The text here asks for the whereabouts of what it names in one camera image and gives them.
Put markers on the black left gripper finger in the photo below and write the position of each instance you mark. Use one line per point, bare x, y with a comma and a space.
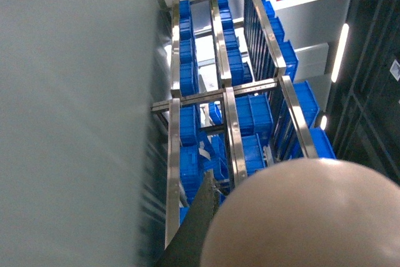
186, 247

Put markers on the beige plastic dustpan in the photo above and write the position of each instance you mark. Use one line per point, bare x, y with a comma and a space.
307, 212

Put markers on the steel flow rack shelf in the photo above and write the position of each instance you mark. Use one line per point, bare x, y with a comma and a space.
257, 116

